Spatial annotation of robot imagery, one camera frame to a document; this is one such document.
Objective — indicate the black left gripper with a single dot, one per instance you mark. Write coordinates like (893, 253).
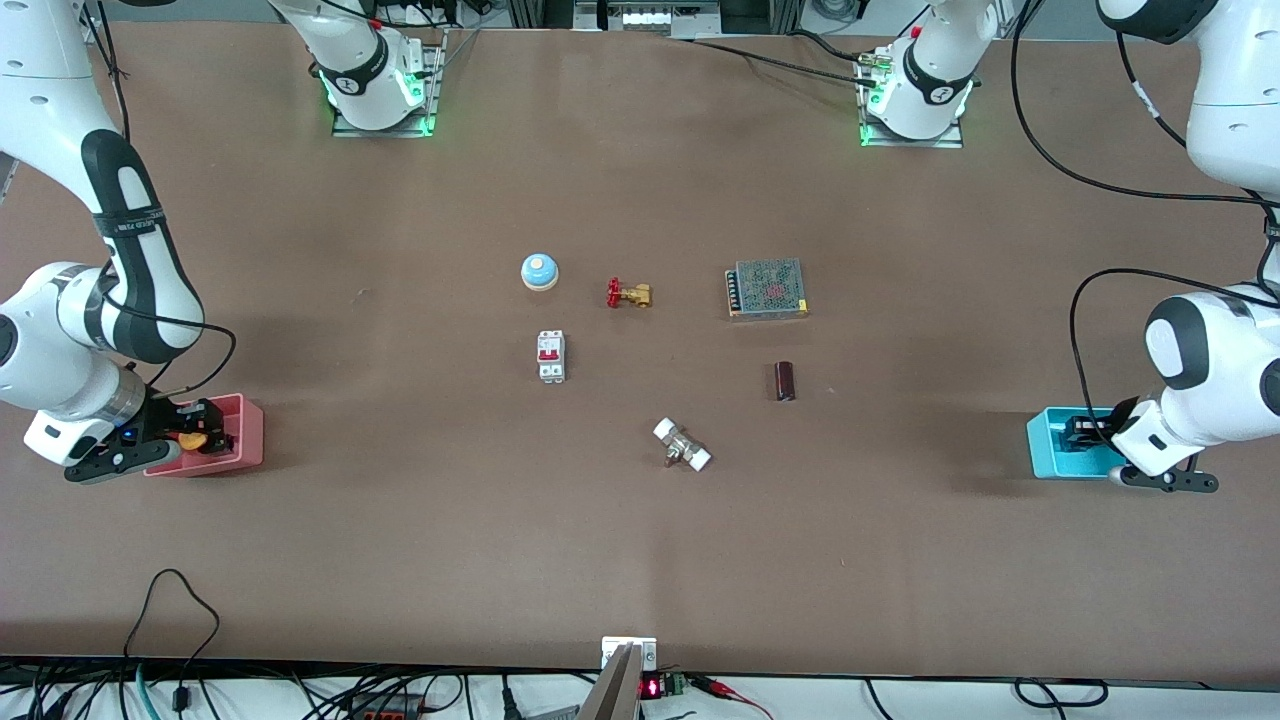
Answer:
(1102, 426)

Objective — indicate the white metal bracket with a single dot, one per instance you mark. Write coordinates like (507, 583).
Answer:
(612, 648)

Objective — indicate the dark brown cylindrical capacitor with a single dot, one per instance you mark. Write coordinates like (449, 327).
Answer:
(785, 381)

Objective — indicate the cyan plastic bin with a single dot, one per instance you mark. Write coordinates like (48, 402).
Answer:
(1048, 452)

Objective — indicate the silver valve white caps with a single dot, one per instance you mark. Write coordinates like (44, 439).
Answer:
(682, 445)

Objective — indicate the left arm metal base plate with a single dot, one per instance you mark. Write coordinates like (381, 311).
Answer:
(955, 138)

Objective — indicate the red LED display module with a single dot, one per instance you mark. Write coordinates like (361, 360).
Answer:
(655, 687)

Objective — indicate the red clip lead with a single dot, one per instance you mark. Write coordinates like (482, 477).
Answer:
(730, 693)

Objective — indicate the metal mesh power supply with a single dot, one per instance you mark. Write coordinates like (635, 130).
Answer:
(770, 288)

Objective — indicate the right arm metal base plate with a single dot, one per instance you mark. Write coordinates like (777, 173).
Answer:
(432, 70)

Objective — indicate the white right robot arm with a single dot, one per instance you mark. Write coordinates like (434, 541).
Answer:
(130, 260)

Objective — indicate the pink plastic bin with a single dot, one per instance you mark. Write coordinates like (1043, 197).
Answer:
(248, 440)

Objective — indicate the grey metal bar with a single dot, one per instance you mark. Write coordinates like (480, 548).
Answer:
(615, 690)

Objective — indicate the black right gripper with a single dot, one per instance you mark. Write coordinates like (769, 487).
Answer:
(162, 420)

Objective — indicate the yellow push button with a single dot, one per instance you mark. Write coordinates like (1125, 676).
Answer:
(192, 440)

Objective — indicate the blue call bell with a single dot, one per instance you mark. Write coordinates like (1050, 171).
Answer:
(539, 270)

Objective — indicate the white circuit breaker red switch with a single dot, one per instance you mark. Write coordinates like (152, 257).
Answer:
(551, 356)

